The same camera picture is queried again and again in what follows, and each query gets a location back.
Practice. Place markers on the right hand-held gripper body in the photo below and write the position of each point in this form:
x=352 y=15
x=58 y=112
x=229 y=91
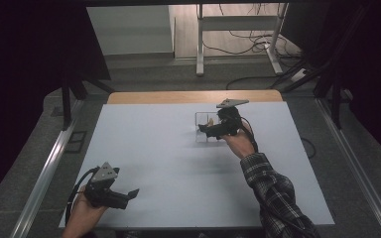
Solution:
x=230 y=119

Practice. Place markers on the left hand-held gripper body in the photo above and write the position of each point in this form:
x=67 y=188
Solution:
x=103 y=188

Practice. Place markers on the clear plastic box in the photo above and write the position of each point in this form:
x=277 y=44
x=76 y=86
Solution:
x=203 y=117

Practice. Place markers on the person's right hand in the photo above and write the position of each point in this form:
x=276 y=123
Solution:
x=239 y=142

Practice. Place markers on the person's left hand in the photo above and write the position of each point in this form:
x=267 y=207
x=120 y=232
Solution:
x=87 y=211

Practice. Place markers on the wooden table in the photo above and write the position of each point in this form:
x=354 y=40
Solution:
x=185 y=96

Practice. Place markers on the white sheet table cover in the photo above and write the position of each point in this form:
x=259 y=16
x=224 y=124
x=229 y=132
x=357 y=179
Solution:
x=165 y=165

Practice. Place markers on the white power strip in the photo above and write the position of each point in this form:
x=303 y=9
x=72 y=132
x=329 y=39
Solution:
x=299 y=75

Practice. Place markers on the black stand legs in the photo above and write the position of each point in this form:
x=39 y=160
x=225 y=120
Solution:
x=330 y=76
x=74 y=89

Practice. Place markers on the black curtain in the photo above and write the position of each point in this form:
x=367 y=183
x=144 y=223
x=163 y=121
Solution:
x=23 y=82
x=377 y=66

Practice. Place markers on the black square floor frame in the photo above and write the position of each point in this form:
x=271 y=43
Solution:
x=76 y=141

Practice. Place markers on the silver metal floor rail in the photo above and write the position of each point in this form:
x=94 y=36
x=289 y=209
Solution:
x=46 y=168
x=357 y=165

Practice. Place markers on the white metal desk frame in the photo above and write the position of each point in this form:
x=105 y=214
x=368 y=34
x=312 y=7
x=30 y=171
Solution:
x=238 y=23

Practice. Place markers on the white wall panel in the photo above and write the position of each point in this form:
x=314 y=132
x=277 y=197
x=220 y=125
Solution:
x=130 y=29

